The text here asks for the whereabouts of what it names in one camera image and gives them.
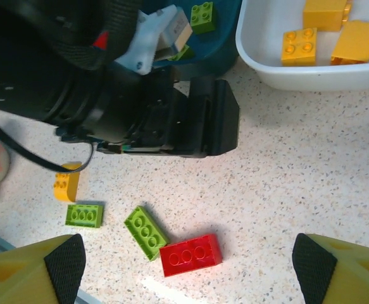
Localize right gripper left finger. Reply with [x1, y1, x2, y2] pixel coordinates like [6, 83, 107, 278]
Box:
[0, 233, 87, 304]

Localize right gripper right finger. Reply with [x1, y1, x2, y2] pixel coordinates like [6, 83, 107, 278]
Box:
[292, 233, 369, 304]

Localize small green lego brick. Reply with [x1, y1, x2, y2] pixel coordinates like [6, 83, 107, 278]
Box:
[168, 44, 195, 63]
[189, 1, 217, 35]

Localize long green lego brick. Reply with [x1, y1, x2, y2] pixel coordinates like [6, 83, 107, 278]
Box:
[123, 205, 169, 262]
[65, 202, 105, 229]

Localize yellow lego brick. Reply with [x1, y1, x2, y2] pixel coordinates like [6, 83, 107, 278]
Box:
[280, 27, 318, 67]
[330, 20, 369, 66]
[303, 0, 353, 32]
[53, 161, 82, 203]

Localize long red lego brick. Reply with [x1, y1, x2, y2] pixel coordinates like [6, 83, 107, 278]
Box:
[159, 233, 223, 279]

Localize dark teal plastic container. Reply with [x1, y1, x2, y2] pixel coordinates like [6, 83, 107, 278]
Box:
[152, 0, 244, 77]

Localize white plastic container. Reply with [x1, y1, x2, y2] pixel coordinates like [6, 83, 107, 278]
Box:
[235, 0, 369, 92]

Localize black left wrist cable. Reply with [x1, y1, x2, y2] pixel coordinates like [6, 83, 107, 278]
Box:
[0, 107, 95, 174]

